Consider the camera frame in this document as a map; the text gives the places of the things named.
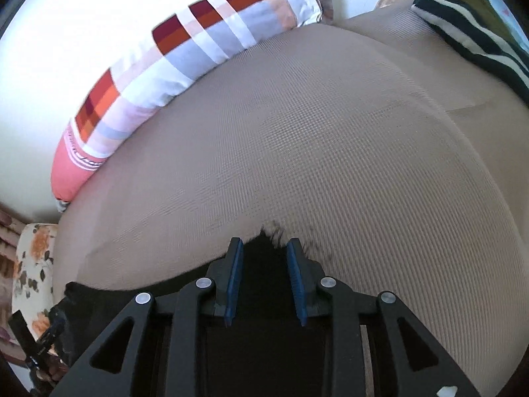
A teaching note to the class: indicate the black pants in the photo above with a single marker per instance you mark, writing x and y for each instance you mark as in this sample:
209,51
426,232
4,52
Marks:
264,264

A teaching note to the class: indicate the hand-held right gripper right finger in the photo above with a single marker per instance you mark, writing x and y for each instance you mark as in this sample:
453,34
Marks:
296,277

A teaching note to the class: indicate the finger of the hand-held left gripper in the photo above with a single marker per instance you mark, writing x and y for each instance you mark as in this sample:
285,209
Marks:
51,331

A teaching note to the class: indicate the plaid bolster pillow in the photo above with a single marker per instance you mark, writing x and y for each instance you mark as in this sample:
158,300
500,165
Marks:
173,66

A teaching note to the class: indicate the beige woven bed mat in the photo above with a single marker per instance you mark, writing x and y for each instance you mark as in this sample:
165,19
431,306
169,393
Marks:
330,153

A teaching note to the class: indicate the black white striped pillow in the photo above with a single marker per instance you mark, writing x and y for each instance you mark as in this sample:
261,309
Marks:
475,37

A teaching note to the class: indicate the brown striped curtain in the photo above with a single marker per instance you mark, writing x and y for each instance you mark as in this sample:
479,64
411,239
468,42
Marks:
8,235

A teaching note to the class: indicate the olive green cloth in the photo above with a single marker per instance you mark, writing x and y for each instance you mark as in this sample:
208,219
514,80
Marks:
475,0

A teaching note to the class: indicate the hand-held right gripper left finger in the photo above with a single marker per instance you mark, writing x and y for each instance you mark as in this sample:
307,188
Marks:
234,273

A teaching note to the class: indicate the floral bed sheet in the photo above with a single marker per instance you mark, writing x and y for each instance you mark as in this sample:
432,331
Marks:
35,264

